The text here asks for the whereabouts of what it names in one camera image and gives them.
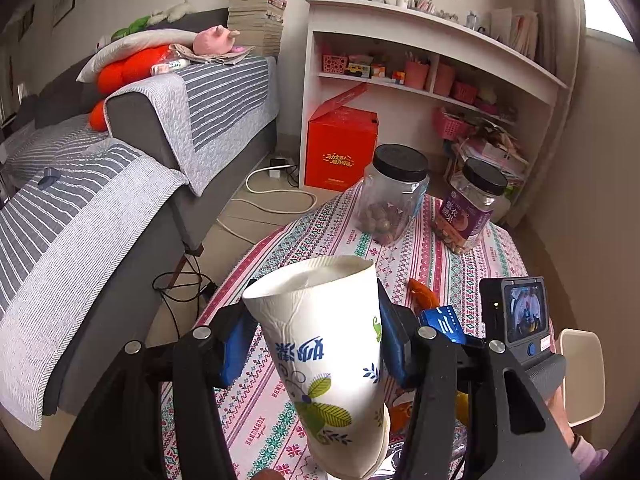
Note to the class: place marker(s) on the yellow toy car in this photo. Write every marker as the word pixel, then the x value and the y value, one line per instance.
pixel 358 71

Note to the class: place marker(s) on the clear jar with purple label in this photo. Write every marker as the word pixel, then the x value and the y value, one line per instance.
pixel 465 215

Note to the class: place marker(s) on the patterned tablecloth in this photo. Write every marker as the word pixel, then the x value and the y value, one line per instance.
pixel 310 240

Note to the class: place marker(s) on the white bookshelf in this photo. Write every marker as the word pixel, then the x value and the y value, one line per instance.
pixel 450 30

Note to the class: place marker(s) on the red cardboard box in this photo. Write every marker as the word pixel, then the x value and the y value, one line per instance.
pixel 340 150

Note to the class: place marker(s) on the orange plastic wrapper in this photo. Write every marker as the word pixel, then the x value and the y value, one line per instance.
pixel 422 294
pixel 400 412

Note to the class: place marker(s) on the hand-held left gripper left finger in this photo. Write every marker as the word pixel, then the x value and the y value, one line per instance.
pixel 236 347

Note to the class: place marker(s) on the grey striped blanket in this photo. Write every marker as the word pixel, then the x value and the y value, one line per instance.
pixel 75 260
pixel 220 105

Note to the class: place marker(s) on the small pink basket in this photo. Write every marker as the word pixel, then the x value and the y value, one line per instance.
pixel 464 92

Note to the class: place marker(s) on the grey sofa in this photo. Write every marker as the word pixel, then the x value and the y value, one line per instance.
pixel 130 110

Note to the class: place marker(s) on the white power strip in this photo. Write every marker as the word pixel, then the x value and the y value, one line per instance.
pixel 281 169

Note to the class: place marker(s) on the white pillow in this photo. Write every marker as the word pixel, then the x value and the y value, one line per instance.
pixel 135 50

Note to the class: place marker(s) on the white chair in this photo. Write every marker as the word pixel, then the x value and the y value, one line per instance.
pixel 582 375

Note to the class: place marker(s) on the pink perforated box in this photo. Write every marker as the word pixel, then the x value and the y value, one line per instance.
pixel 334 66

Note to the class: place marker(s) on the yellow snack packet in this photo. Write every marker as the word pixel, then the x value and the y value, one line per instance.
pixel 463 407

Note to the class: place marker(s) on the pink plush toy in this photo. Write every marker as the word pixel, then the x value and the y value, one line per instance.
pixel 212 40

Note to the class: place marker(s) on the blue and white carton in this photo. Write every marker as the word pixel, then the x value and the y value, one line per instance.
pixel 442 322

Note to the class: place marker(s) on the white printed paper cup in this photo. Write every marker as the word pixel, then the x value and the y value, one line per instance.
pixel 320 340

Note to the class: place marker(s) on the pile of papers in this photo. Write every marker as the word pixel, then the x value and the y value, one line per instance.
pixel 492 152

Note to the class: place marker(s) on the stack of books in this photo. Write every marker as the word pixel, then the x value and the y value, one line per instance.
pixel 255 20

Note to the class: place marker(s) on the clear jar with blue label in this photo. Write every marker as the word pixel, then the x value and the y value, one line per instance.
pixel 390 200

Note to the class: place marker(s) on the orange plush toy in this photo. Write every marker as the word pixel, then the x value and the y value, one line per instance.
pixel 125 72

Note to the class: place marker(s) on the person's right forearm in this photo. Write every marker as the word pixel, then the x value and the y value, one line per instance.
pixel 562 420

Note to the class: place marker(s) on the large pink basket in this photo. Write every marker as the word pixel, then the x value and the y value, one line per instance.
pixel 450 125

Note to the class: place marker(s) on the pink cup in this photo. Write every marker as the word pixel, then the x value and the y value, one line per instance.
pixel 416 75
pixel 444 80

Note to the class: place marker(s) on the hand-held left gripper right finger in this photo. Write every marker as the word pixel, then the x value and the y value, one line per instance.
pixel 396 355

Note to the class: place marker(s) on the green plush toy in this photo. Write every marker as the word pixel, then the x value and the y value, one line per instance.
pixel 129 27

